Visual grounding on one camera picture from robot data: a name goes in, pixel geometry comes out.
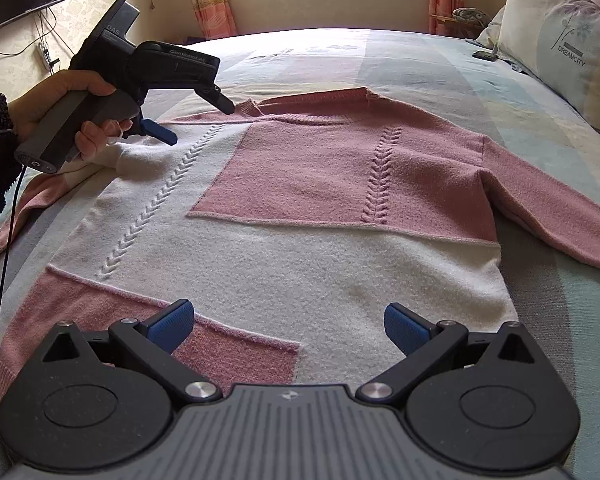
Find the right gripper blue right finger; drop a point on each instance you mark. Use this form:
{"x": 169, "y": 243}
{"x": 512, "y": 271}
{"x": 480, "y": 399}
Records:
{"x": 429, "y": 349}

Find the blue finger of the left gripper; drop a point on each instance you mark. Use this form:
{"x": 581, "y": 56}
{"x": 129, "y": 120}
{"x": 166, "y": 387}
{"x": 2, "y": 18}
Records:
{"x": 212, "y": 94}
{"x": 150, "y": 128}

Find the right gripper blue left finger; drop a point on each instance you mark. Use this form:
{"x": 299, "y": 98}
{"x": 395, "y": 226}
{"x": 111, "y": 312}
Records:
{"x": 147, "y": 346}

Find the pink and white knit sweater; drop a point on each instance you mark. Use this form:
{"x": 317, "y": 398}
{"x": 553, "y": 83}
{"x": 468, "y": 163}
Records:
{"x": 290, "y": 225}

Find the person left hand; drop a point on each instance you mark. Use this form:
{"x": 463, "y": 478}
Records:
{"x": 40, "y": 113}

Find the white power strip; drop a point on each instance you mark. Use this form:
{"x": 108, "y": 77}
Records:
{"x": 44, "y": 55}

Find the pastel patchwork bed sheet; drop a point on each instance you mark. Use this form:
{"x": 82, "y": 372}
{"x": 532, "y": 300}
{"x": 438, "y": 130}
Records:
{"x": 556, "y": 297}

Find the cluttered items on nightstand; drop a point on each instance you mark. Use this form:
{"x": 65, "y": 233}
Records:
{"x": 472, "y": 16}

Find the wooden nightstand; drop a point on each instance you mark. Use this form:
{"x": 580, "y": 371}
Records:
{"x": 448, "y": 26}

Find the small dark remote on bed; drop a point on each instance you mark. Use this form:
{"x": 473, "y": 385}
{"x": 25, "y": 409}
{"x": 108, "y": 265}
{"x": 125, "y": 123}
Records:
{"x": 485, "y": 56}

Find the pastel patchwork pillow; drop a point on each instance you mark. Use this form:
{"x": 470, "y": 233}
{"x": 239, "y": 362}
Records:
{"x": 558, "y": 41}

